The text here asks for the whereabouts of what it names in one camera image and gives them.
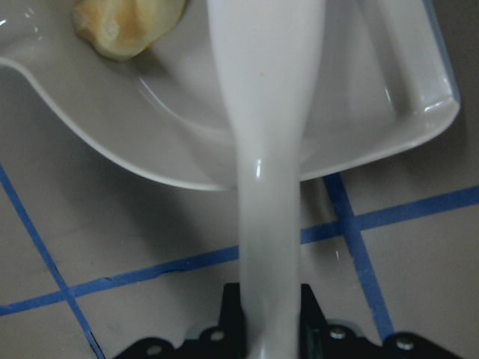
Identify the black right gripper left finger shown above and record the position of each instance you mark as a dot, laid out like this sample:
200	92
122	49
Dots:
231	319

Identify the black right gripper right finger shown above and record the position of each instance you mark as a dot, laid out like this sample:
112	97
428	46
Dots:
312	319

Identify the beige hand brush black bristles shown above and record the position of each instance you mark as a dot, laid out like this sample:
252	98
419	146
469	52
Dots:
267	55

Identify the yellow apple slice toy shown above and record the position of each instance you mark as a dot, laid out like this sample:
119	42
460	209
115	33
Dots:
120	30

